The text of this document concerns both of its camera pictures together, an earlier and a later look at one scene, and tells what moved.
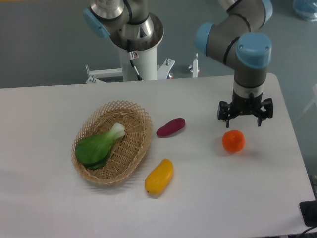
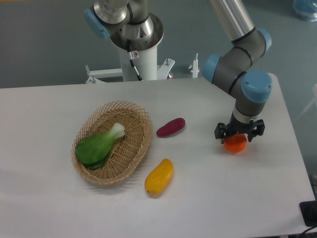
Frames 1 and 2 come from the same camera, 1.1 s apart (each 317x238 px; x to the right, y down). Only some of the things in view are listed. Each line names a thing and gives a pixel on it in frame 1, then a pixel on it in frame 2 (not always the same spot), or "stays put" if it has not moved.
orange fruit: (234, 140) stays put
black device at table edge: (308, 209) stays put
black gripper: (240, 105) → (221, 130)
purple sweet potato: (171, 127) stays put
